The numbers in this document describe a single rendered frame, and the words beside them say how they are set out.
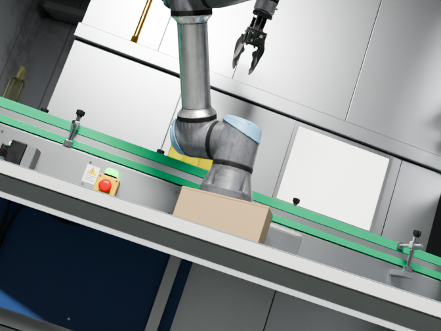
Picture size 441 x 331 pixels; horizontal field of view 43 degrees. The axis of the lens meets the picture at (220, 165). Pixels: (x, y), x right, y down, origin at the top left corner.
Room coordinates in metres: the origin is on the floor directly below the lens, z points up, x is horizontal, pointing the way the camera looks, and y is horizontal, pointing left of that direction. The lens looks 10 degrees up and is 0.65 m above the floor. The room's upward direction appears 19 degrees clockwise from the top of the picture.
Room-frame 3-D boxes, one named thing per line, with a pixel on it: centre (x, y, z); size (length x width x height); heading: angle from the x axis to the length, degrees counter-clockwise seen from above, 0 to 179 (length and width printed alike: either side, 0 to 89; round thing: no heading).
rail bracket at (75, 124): (1.83, 0.50, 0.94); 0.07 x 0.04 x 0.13; 5
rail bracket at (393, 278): (1.99, -0.73, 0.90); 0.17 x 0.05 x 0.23; 5
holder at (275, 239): (1.87, -0.22, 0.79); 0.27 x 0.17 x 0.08; 5
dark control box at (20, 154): (1.80, 0.61, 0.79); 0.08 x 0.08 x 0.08; 5
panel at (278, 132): (2.20, -0.21, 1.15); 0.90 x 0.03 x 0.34; 95
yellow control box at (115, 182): (1.83, 0.33, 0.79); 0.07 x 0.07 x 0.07; 5
